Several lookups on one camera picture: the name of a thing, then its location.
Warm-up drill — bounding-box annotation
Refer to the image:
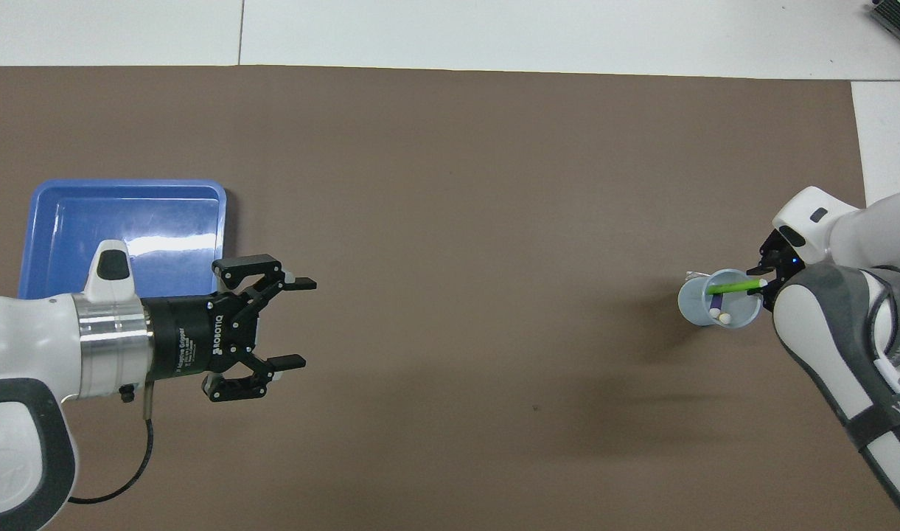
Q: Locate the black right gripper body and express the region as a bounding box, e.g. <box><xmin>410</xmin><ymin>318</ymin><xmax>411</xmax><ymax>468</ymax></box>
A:
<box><xmin>774</xmin><ymin>247</ymin><xmax>803</xmax><ymax>285</ymax></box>

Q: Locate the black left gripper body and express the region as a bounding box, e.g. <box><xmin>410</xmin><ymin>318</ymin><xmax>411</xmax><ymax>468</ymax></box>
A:
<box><xmin>142</xmin><ymin>291</ymin><xmax>238</xmax><ymax>381</ymax></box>

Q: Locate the green pen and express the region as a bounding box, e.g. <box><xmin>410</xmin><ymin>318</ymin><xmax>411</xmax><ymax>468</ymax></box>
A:
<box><xmin>708</xmin><ymin>278</ymin><xmax>769</xmax><ymax>296</ymax></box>

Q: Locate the blue plastic tray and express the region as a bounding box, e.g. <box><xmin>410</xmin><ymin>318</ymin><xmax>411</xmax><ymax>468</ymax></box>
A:
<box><xmin>16</xmin><ymin>178</ymin><xmax>228</xmax><ymax>302</ymax></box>

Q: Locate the translucent blue pen cup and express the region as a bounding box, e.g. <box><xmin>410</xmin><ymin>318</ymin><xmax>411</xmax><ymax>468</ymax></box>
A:
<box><xmin>678</xmin><ymin>268</ymin><xmax>761</xmax><ymax>329</ymax></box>

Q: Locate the brown table mat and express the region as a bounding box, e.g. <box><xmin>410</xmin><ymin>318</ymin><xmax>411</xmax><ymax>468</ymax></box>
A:
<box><xmin>0</xmin><ymin>65</ymin><xmax>900</xmax><ymax>531</ymax></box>

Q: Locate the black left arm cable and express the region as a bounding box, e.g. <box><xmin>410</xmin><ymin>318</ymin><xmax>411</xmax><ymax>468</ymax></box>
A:
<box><xmin>66</xmin><ymin>380</ymin><xmax>156</xmax><ymax>506</ymax></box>

